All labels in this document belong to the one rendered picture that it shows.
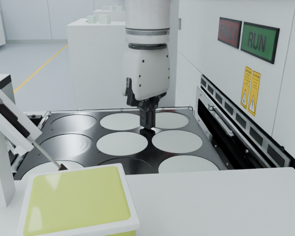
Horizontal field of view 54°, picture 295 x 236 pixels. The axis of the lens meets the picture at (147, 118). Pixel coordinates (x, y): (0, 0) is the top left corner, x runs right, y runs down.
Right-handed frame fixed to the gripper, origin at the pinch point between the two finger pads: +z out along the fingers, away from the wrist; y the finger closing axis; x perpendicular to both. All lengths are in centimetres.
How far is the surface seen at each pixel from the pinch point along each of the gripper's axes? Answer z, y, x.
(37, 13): 16, -341, -741
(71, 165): 2.4, 19.6, 1.3
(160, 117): 2.4, -6.6, -2.0
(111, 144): 2.4, 10.2, 0.3
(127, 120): 2.4, 0.2, -6.4
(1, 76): -3.5, 13.0, -43.7
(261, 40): -17.9, -2.3, 21.3
